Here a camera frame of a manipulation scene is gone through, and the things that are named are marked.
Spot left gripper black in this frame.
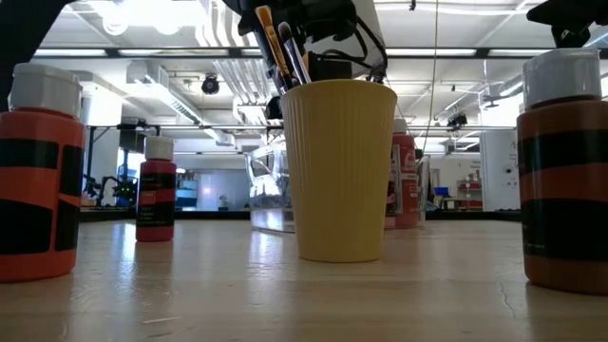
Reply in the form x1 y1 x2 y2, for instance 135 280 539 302
222 0 357 120

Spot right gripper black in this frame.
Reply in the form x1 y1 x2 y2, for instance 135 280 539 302
525 0 608 48

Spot dark-handled paintbrush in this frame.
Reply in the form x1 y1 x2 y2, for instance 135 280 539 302
277 21 313 86

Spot paintbrushes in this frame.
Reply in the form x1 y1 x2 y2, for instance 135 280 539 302
255 5 296 91

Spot yellow ribbed cup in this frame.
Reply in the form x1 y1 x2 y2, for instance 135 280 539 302
278 78 399 264

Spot large pink paint bottle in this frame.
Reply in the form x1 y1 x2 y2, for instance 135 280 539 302
391 118 422 230

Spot small pink paint bottle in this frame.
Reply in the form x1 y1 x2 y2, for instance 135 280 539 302
384 159 399 230

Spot small orange-brown paint bottle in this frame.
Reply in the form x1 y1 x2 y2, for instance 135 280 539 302
515 46 608 295

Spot small magenta paint bottle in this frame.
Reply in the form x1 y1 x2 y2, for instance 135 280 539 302
135 136 178 243

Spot small red paint bottle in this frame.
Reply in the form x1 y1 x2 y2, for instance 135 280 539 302
0 64 87 285

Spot clear plastic tray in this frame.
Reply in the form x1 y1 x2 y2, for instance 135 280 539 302
244 140 431 234

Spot white building column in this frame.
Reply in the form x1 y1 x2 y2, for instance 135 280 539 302
479 128 522 213

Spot black ceiling dome camera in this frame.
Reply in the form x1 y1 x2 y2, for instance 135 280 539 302
200 73 221 96

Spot black aluminium table frame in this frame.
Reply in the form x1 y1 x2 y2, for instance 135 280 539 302
78 208 522 223

